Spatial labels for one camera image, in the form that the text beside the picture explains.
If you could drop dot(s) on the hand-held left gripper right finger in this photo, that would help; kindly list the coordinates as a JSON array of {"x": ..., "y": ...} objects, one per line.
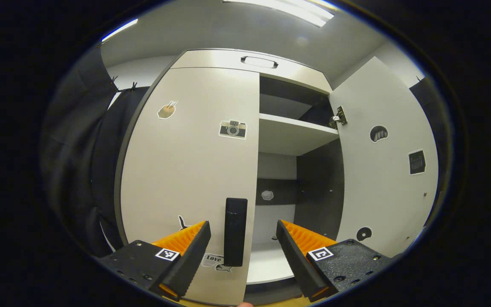
[{"x": 298, "y": 264}]

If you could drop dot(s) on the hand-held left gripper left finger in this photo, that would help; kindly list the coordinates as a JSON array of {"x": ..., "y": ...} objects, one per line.
[{"x": 188, "y": 264}]

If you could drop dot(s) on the cabinet door with camera sticker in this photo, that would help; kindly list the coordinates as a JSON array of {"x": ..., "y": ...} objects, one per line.
[{"x": 186, "y": 170}]

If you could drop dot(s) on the cabinet door with calendar sticker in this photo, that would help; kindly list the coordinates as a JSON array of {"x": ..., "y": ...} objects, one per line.
[{"x": 382, "y": 192}]

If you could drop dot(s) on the white double-door shoe cabinet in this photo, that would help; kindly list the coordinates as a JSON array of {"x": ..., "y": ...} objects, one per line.
[{"x": 292, "y": 132}]

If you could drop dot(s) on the silver door hinge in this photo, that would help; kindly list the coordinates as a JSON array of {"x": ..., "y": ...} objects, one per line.
[{"x": 340, "y": 117}]

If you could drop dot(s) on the narrow ceiling light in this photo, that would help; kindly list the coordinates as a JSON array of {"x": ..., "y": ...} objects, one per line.
[{"x": 119, "y": 30}]

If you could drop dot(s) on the large ceiling light panel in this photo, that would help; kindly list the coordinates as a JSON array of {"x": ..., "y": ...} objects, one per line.
[{"x": 288, "y": 9}]

